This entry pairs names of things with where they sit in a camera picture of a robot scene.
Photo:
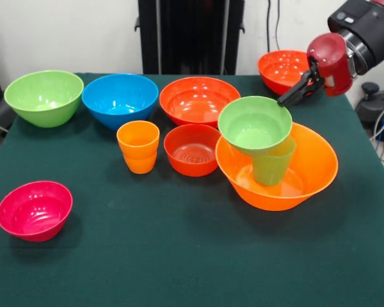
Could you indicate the small red bowl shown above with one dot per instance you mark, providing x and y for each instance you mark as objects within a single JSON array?
[{"x": 190, "y": 150}]

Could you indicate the large orange bowl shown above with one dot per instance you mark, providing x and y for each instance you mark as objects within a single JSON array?
[{"x": 313, "y": 166}]

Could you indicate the orange cup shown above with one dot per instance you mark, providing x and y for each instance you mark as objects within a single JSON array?
[{"x": 138, "y": 150}]

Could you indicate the green cup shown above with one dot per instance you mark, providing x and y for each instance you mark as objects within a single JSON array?
[{"x": 270, "y": 172}]

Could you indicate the large red bowl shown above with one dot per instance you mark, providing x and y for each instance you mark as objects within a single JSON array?
[
  {"x": 281, "y": 73},
  {"x": 195, "y": 100}
]

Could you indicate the dark green table cloth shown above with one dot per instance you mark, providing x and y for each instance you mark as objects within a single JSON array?
[{"x": 179, "y": 240}]

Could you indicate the small green bowl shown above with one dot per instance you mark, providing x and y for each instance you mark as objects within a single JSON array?
[{"x": 252, "y": 128}]

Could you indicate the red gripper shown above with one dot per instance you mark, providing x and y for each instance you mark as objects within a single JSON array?
[{"x": 334, "y": 64}]

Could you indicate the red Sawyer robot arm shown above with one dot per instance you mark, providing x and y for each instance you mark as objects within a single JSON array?
[{"x": 368, "y": 28}]

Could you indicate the pink bowl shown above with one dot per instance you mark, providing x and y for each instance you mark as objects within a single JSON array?
[{"x": 33, "y": 211}]

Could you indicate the blue bowl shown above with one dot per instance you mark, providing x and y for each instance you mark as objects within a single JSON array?
[{"x": 120, "y": 96}]

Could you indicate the large green bowl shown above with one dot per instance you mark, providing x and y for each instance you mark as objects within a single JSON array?
[{"x": 43, "y": 96}]

